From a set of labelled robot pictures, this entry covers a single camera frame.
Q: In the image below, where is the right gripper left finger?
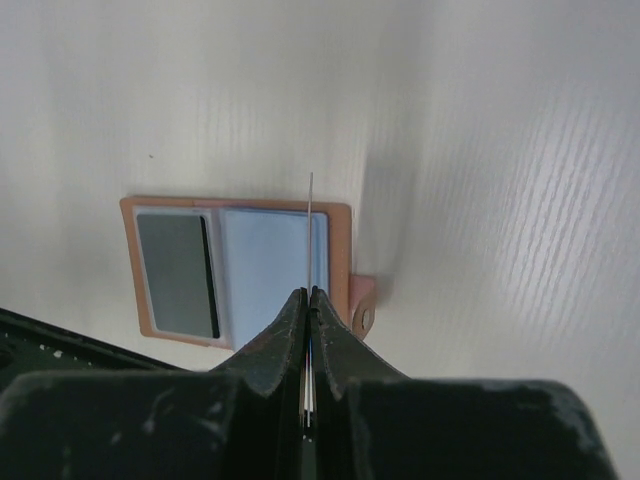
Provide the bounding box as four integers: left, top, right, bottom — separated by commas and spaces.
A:
1, 289, 308, 479

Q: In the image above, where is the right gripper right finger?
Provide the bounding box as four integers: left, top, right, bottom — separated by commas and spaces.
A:
309, 289, 617, 479

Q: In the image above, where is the brown leather card holder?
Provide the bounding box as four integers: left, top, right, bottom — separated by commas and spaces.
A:
120, 196, 376, 350

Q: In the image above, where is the black credit card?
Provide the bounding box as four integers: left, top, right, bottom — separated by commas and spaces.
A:
305, 173, 314, 429
136, 213, 220, 339

